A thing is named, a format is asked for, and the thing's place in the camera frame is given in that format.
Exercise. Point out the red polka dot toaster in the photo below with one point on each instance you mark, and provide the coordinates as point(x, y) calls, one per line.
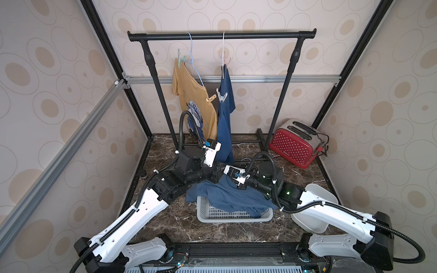
point(299, 143)

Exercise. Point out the grey plastic clothespin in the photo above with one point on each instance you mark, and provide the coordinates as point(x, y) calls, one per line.
point(221, 97)

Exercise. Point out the white plastic bin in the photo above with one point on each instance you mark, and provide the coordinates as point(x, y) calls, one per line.
point(311, 224)

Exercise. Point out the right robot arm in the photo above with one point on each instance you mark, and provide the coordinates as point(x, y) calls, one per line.
point(333, 230)

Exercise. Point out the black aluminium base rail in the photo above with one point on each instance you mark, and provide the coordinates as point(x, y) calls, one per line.
point(245, 257)

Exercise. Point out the teal plastic clothespin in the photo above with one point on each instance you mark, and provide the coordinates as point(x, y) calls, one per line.
point(181, 59)

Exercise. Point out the white wire hanger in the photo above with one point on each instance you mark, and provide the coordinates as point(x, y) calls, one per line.
point(223, 55)

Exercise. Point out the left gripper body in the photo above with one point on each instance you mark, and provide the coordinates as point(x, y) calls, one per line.
point(215, 171)

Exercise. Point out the yellow plastic clothespin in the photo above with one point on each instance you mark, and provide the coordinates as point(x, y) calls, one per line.
point(212, 98)

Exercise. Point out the white plastic basket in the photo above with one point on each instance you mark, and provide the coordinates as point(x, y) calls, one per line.
point(206, 213)

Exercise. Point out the light blue t-shirt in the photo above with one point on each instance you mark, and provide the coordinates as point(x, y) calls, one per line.
point(225, 196)

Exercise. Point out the mustard yellow t-shirt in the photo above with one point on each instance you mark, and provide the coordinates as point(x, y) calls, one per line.
point(192, 96)

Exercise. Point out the pink plastic clothespin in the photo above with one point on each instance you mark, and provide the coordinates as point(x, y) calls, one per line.
point(226, 61)

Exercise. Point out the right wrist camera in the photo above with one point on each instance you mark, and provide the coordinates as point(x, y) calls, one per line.
point(235, 172)

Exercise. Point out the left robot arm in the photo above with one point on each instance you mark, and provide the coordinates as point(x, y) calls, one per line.
point(110, 250)

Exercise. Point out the navy blue t-shirt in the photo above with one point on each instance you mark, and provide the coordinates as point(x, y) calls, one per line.
point(225, 155)

